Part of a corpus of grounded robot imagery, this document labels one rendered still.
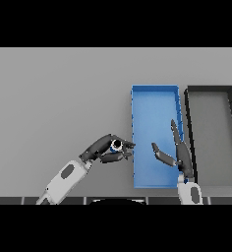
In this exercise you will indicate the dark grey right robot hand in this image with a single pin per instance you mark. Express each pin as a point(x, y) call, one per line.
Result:
point(184, 157)

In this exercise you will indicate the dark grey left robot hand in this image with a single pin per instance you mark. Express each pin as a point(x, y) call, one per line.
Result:
point(100, 144)

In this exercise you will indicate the blue pipe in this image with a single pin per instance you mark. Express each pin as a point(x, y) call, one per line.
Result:
point(116, 146)

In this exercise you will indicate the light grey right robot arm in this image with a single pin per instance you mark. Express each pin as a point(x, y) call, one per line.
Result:
point(190, 192)

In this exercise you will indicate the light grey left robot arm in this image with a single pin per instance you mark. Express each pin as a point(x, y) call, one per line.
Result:
point(64, 180)

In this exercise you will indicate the blue bin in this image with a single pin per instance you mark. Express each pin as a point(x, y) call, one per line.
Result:
point(154, 138)

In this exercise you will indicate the dark grey bin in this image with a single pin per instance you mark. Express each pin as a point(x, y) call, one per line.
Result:
point(216, 138)

